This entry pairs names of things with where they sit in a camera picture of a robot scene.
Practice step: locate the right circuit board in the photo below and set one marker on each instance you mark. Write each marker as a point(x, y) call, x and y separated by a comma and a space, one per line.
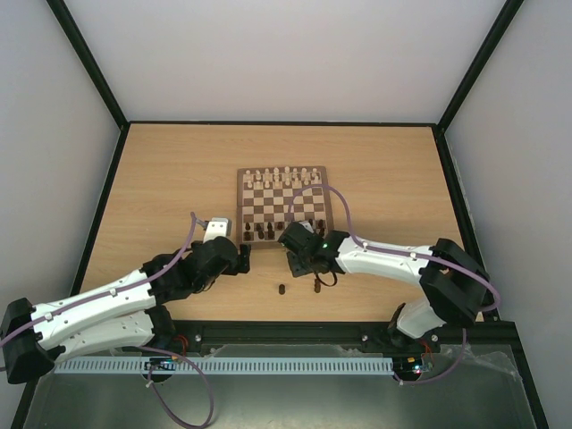
point(414, 364)

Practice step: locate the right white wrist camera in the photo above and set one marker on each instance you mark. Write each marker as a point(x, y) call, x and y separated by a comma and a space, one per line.
point(307, 225)

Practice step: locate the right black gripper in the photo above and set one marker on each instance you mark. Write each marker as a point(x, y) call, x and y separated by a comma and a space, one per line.
point(299, 261)

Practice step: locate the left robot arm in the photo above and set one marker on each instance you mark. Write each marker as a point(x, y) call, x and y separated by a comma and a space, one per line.
point(128, 312)

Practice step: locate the light blue cable duct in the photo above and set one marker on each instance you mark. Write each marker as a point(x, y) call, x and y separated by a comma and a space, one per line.
point(236, 366)

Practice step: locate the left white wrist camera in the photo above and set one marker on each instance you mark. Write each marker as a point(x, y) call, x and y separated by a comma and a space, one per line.
point(217, 227)

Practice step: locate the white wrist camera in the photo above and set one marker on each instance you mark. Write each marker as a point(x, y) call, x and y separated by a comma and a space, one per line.
point(217, 227)
point(307, 225)

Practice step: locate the circuit board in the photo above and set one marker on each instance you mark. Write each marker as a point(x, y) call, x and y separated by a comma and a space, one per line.
point(414, 364)
point(169, 364)

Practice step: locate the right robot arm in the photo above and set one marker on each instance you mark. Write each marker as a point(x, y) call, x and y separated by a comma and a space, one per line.
point(452, 282)

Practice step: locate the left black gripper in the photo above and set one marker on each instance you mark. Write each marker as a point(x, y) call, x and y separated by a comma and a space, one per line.
point(244, 262)

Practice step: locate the wooden chess board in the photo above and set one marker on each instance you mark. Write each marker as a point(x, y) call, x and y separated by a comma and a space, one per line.
point(280, 205)

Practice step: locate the black mounting rail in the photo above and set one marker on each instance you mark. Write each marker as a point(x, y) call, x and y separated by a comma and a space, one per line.
point(201, 338)

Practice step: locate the left circuit board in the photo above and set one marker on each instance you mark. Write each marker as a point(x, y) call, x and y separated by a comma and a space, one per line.
point(169, 364)

